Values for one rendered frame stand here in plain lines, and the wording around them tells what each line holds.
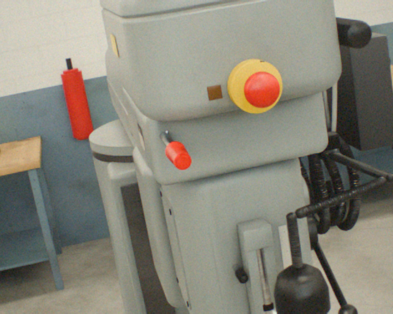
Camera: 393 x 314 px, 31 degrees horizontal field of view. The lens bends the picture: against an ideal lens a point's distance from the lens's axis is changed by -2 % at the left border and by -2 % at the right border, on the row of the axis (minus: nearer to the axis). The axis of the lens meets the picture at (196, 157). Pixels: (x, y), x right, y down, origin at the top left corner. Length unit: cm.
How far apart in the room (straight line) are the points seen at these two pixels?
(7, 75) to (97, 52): 65
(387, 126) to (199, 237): 51
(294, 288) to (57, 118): 445
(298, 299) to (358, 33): 34
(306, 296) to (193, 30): 36
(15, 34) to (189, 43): 445
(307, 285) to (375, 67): 55
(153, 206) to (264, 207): 24
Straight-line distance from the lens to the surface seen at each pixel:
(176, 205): 102
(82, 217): 549
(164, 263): 123
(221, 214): 101
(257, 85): 79
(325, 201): 95
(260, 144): 96
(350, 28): 90
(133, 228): 148
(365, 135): 137
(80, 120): 516
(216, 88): 83
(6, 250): 509
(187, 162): 79
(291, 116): 96
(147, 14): 82
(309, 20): 85
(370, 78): 135
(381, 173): 103
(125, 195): 145
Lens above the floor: 191
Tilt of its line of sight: 15 degrees down
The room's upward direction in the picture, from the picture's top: 10 degrees counter-clockwise
